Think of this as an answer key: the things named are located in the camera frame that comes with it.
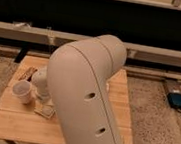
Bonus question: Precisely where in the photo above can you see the brown and black utensil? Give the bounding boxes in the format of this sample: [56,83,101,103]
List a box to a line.
[18,67,37,81]

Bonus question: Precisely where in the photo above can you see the white paper cup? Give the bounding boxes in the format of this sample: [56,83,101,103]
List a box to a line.
[12,80,32,104]

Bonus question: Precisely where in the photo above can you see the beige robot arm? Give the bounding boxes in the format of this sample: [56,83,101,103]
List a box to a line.
[31,34,127,144]

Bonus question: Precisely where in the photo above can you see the wooden rail beam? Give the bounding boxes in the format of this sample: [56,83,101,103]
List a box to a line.
[0,21,181,67]

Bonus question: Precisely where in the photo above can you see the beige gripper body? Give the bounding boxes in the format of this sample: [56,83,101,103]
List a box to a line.
[31,66,50,103]

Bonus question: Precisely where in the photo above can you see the blue power adapter box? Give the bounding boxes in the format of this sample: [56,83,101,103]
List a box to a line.
[167,93,181,109]

